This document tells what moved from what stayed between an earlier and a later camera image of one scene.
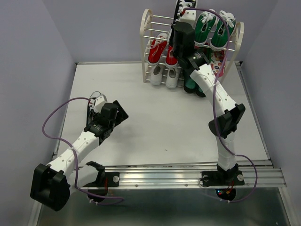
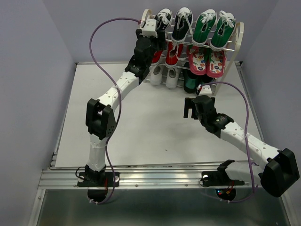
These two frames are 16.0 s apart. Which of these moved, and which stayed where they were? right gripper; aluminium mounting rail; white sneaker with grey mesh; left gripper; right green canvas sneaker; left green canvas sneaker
Moved: left gripper; right gripper
Stayed: white sneaker with grey mesh; left green canvas sneaker; right green canvas sneaker; aluminium mounting rail
